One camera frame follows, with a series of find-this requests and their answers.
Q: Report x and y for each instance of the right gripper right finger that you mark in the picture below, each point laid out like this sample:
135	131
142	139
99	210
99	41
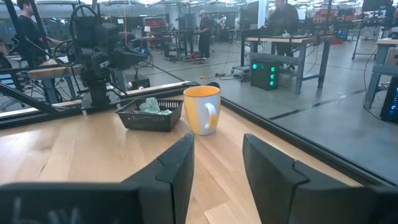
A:
280	193

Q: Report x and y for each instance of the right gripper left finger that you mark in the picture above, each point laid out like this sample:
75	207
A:
171	186

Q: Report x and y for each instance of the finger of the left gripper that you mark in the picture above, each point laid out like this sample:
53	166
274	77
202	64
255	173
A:
132	58

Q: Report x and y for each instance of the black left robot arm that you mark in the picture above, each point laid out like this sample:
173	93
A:
99	93

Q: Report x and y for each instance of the red tool chest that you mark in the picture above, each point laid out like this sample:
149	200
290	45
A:
154	23

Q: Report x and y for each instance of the wooden top workbench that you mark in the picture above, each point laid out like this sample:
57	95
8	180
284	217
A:
53	72
289	40
385	62

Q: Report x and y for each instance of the black mesh plastic basket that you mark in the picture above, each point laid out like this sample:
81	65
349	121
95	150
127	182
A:
149	120

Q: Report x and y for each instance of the person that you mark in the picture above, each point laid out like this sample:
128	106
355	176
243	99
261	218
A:
283	25
28	31
204	34

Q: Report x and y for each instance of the yellow and white mug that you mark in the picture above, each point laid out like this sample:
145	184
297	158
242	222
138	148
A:
202	110

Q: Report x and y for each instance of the black computer green lights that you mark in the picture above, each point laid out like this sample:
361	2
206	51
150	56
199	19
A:
264	74

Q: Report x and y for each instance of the black computer blue lights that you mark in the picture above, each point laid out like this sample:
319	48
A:
391	101

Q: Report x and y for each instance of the black computer monitor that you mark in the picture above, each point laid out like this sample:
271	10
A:
374	4

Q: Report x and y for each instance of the black aluminium table frame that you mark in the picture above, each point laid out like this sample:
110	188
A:
311	147

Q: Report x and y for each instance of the black frame clamp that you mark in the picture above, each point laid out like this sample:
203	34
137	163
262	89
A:
214	84

